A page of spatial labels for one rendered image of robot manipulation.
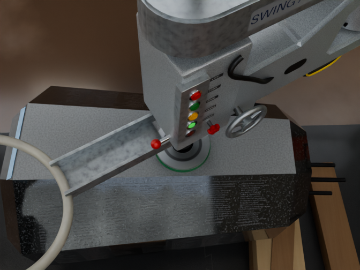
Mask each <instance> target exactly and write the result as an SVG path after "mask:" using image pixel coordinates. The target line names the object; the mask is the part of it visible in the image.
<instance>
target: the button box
mask: <svg viewBox="0 0 360 270"><path fill-rule="evenodd" d="M210 80H211V78H210V76H209V75H208V74H207V73H205V74H203V75H202V76H200V77H198V78H196V79H193V80H191V81H189V82H187V83H185V84H181V83H180V82H179V83H177V84H176V88H175V111H174V135H173V139H174V140H175V142H176V143H177V144H180V143H182V142H184V141H186V140H188V139H189V138H191V137H193V136H195V135H197V134H199V133H200V132H201V127H202V123H203V117H204V112H205V107H206V101H207V95H208V89H209V84H210ZM197 90H202V94H201V97H200V98H199V99H197V100H192V101H191V100H189V97H190V95H191V94H192V93H193V92H195V91H197ZM196 101H200V105H199V108H198V109H196V110H195V111H198V112H199V114H198V117H197V118H196V119H194V120H192V121H197V124H196V125H195V126H194V127H193V128H191V129H186V126H187V125H188V124H189V123H190V122H192V121H188V120H187V117H188V115H189V114H191V113H192V112H195V111H188V107H189V106H190V105H191V104H192V103H194V102H196ZM192 129H196V132H195V133H194V134H193V135H192V136H190V137H185V134H186V133H187V132H189V131H190V130H192Z"/></svg>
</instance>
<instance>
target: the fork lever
mask: <svg viewBox="0 0 360 270"><path fill-rule="evenodd" d="M154 121H156V119H155V118H154V116H153V114H152V113H149V114H147V115H145V116H143V117H141V118H139V119H137V120H135V121H133V122H131V123H129V124H127V125H125V126H123V127H120V128H118V129H116V130H114V131H112V132H110V133H108V134H106V135H104V136H101V137H99V138H97V139H95V140H93V141H91V142H89V143H87V144H85V145H83V146H81V147H79V148H77V149H75V150H73V151H71V152H69V153H67V154H64V155H62V156H60V157H58V158H56V159H54V160H52V161H50V162H49V164H50V166H51V167H53V166H59V167H60V169H61V170H62V172H63V174H64V175H65V177H66V179H67V181H68V183H69V186H70V189H69V190H67V191H65V192H64V195H65V196H66V197H67V196H70V195H72V197H75V196H77V195H79V194H81V193H83V192H85V191H87V190H89V189H91V188H93V187H95V186H96V185H98V184H100V183H102V182H104V181H106V180H108V179H110V178H112V177H114V176H116V175H118V174H120V173H121V172H123V171H125V170H127V169H129V168H131V167H133V166H135V165H137V164H139V163H141V162H143V161H145V160H147V159H148V158H150V157H152V156H154V155H156V154H158V153H160V152H161V151H163V150H165V149H167V148H169V147H171V146H172V144H171V142H170V141H169V140H167V141H166V142H164V143H162V144H161V147H160V148H159V149H153V148H152V147H151V141H152V140H153V139H158V140H160V139H161V138H162V137H161V135H160V134H159V132H158V130H157V129H156V127H155V126H154V124H153V123H152V122H154Z"/></svg>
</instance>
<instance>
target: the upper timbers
mask: <svg viewBox="0 0 360 270"><path fill-rule="evenodd" d="M252 251H253V269H254V270H271V253H272V238H270V239H261V240H256V241H252ZM293 270H306V269H305V261H304V253H303V246H302V238H301V230H300V226H299V219H297V220H296V221H295V236H294V263H293Z"/></svg>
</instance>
